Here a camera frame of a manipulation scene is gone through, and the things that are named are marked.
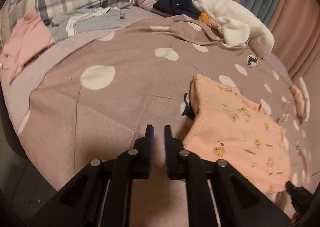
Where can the small pink cloth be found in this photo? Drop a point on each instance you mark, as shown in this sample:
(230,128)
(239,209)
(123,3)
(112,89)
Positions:
(215,26)

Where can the mustard yellow garment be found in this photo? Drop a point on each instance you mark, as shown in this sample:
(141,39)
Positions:
(203,17)

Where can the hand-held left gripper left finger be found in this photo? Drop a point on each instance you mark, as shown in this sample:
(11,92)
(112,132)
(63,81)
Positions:
(150,144)

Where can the grey blue clothes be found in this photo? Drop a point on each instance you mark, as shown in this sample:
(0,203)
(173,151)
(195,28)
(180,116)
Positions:
(92,21)

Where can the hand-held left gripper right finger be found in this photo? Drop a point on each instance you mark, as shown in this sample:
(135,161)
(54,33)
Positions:
(167,144)

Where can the orange printed baby shirt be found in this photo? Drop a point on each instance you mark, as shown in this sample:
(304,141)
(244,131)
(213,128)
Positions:
(232,132)

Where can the folded pink garment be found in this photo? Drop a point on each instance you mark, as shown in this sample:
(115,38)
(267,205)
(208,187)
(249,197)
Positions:
(298,101)

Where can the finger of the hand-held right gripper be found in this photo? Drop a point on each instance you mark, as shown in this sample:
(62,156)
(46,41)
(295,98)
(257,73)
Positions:
(298,195)

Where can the lilac bed sheet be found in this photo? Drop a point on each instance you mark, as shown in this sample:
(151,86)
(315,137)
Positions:
(47,57)

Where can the mauve polka dot blanket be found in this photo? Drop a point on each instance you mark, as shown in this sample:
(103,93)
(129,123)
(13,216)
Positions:
(140,77)

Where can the white plush toy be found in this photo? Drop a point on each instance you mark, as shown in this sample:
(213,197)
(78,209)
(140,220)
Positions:
(232,17)

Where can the pink shirt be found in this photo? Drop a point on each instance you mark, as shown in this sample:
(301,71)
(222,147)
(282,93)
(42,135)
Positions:
(25,39)

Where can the navy blue garment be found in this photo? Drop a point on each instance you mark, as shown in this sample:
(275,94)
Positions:
(177,5)

